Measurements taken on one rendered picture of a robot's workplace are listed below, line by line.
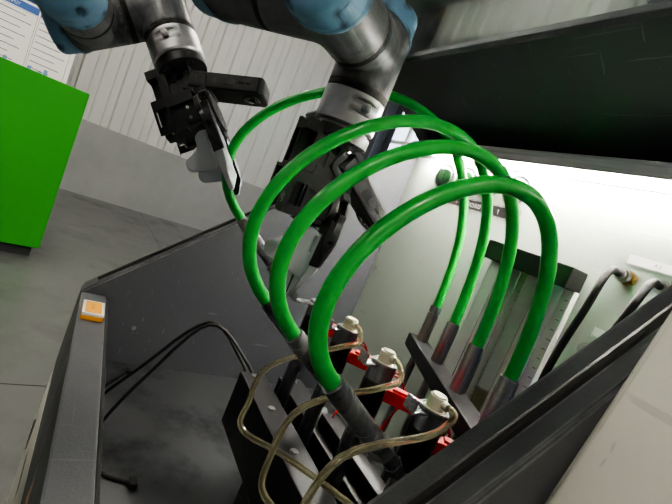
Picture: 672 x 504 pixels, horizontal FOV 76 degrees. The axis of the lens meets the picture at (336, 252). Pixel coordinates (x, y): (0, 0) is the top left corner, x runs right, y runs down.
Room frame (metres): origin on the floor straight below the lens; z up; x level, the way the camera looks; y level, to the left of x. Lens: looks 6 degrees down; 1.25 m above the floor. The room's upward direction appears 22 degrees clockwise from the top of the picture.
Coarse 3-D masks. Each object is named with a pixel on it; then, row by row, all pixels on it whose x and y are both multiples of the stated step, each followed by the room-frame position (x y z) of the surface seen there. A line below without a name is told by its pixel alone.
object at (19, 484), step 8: (48, 384) 0.70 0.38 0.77; (40, 408) 0.69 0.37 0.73; (40, 416) 0.62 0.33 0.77; (32, 424) 0.70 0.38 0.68; (32, 432) 0.68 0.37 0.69; (32, 440) 0.61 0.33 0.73; (32, 448) 0.56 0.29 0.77; (24, 456) 0.68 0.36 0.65; (24, 464) 0.59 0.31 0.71; (24, 472) 0.55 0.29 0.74; (16, 480) 0.67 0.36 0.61; (24, 480) 0.50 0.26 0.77; (16, 488) 0.60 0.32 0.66; (16, 496) 0.54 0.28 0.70
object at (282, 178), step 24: (384, 120) 0.46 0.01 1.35; (408, 120) 0.47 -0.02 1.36; (432, 120) 0.48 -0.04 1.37; (312, 144) 0.43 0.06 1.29; (336, 144) 0.44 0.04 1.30; (288, 168) 0.42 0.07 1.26; (480, 168) 0.54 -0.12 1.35; (264, 192) 0.41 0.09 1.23; (264, 216) 0.42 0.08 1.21; (480, 240) 0.56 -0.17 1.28; (480, 264) 0.57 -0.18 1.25; (264, 288) 0.43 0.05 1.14; (264, 312) 0.44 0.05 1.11; (456, 312) 0.57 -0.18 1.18; (432, 360) 0.57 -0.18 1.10
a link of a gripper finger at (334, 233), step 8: (336, 216) 0.51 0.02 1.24; (344, 216) 0.51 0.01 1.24; (328, 224) 0.50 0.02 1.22; (336, 224) 0.50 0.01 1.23; (320, 232) 0.51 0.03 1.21; (328, 232) 0.50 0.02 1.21; (336, 232) 0.50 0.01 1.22; (320, 240) 0.51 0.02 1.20; (328, 240) 0.50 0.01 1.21; (336, 240) 0.51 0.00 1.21; (320, 248) 0.51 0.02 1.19; (328, 248) 0.51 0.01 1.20; (312, 256) 0.51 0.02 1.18; (320, 256) 0.51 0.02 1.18; (312, 264) 0.51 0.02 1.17; (320, 264) 0.52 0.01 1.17
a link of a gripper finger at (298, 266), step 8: (312, 232) 0.51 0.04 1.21; (304, 240) 0.51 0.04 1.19; (312, 240) 0.52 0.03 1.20; (296, 248) 0.51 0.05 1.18; (304, 248) 0.51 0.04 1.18; (312, 248) 0.52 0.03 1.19; (272, 256) 0.50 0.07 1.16; (296, 256) 0.51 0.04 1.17; (304, 256) 0.52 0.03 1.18; (296, 264) 0.51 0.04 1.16; (304, 264) 0.52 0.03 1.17; (296, 272) 0.52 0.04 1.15; (304, 272) 0.51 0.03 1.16; (312, 272) 0.52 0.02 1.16; (296, 280) 0.52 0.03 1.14; (304, 280) 0.52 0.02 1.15; (288, 288) 0.54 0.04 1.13; (296, 288) 0.53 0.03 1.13
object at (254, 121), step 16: (288, 96) 0.62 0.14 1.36; (304, 96) 0.62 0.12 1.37; (320, 96) 0.62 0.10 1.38; (400, 96) 0.63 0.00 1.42; (272, 112) 0.61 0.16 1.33; (416, 112) 0.64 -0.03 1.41; (432, 112) 0.65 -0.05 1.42; (240, 128) 0.61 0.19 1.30; (240, 144) 0.61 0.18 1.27; (464, 176) 0.65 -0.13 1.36; (224, 192) 0.61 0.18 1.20; (240, 208) 0.62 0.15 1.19; (464, 208) 0.66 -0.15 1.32; (464, 224) 0.66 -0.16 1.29; (448, 272) 0.66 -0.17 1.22; (448, 288) 0.66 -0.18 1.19; (432, 304) 0.67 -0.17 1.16
